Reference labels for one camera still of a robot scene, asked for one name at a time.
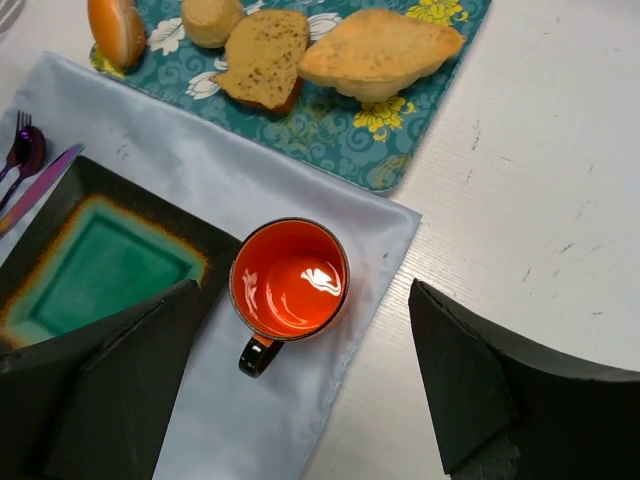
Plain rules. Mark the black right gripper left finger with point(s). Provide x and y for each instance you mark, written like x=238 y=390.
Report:
x=95 y=403

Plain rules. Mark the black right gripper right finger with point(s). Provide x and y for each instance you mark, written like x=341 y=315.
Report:
x=505 y=407

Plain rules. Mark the brown bread slice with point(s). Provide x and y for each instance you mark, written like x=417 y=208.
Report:
x=262 y=54

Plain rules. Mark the small round bread roll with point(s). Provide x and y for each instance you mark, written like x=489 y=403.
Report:
x=208 y=23

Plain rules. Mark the large flat pastry bread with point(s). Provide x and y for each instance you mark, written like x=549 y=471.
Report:
x=375 y=53

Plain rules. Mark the square green black plate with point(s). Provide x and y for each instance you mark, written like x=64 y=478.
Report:
x=99 y=245

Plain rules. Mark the purple metallic knife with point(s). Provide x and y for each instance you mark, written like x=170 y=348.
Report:
x=39 y=187

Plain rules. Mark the purple metallic fork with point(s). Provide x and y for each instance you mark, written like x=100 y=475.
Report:
x=15 y=145

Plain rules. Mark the purple metallic spoon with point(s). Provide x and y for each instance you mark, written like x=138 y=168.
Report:
x=31 y=156

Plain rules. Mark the teal floral tray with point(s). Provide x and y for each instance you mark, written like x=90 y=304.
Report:
x=369 y=145

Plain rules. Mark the orange glazed bun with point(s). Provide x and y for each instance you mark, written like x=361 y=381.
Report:
x=118 y=30

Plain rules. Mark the orange mug black handle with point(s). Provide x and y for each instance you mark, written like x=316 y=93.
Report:
x=289 y=282

